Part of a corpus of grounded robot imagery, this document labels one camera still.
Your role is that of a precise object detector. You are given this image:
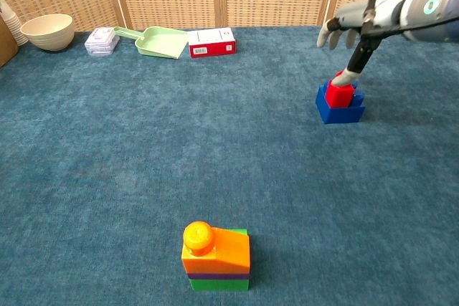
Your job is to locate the orange sloped toy block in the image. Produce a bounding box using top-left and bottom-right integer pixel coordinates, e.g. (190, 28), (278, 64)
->
(181, 221), (251, 275)

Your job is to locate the cream bowl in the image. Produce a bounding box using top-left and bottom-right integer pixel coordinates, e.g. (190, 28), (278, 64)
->
(20, 14), (76, 52)

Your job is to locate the blue felt table cover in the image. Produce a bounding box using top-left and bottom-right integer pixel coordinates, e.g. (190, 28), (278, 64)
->
(0, 24), (459, 306)

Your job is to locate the clear plastic box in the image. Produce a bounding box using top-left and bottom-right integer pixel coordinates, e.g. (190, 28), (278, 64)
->
(84, 27), (120, 57)

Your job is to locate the green toy block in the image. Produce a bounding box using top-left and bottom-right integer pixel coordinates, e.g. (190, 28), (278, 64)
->
(188, 228), (251, 292)

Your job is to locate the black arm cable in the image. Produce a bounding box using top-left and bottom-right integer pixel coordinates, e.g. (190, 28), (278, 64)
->
(394, 14), (459, 34)

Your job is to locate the blue four-stud toy block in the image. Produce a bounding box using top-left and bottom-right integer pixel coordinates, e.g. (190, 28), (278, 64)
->
(315, 79), (366, 125)

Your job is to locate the stack of white paper cups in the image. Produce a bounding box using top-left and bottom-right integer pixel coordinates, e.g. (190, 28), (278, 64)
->
(0, 0), (29, 47)

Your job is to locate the light green dustpan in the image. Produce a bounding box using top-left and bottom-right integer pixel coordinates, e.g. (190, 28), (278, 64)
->
(113, 26), (189, 60)

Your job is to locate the thin purple toy plate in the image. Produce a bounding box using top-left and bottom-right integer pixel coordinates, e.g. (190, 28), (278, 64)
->
(187, 272), (250, 282)

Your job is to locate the small red toy block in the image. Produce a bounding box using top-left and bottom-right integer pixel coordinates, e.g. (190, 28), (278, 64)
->
(324, 70), (356, 110)

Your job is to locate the red and white carton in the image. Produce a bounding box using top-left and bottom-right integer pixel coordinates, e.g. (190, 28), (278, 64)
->
(186, 27), (237, 59)

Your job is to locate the brown cardboard box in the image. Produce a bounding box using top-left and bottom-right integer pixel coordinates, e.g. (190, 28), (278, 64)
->
(0, 15), (19, 69)

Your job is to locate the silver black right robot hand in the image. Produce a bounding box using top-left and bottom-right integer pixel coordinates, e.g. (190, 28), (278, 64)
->
(317, 0), (420, 87)

